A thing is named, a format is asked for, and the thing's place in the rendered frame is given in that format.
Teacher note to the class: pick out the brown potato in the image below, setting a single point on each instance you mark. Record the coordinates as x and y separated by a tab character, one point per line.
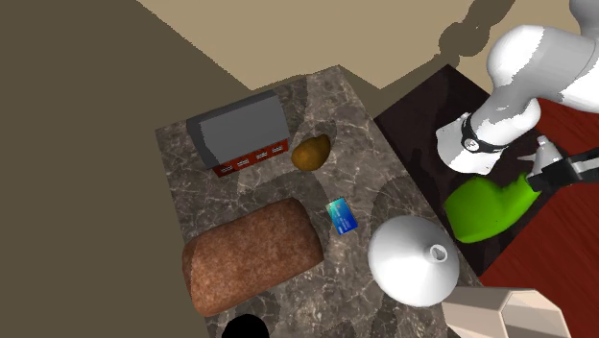
310	153

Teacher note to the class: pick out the marble top table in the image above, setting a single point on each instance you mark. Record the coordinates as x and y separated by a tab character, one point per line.
360	140

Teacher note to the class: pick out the red toy house grey roof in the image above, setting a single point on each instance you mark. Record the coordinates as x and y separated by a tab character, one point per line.
241	126

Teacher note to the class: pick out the brown bread loaf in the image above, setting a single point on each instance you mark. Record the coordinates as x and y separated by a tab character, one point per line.
248	255

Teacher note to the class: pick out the dark robot stand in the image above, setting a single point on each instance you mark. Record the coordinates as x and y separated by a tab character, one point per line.
421	117

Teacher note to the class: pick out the blue card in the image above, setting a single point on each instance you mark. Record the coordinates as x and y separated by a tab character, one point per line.
342	217

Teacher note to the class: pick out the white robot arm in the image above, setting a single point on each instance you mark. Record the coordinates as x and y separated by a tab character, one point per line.
529	61

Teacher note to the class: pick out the black round object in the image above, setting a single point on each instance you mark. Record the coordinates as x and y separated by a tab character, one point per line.
245	327

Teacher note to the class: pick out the green spray bottle white head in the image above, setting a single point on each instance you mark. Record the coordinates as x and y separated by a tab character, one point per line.
482	210

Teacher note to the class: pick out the white conical vase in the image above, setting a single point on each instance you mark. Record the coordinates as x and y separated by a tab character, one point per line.
402	262

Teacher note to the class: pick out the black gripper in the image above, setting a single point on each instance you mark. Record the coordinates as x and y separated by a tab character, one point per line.
561	173

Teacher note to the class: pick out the beige hexagonal bin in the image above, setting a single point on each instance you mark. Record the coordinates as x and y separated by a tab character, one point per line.
482	313

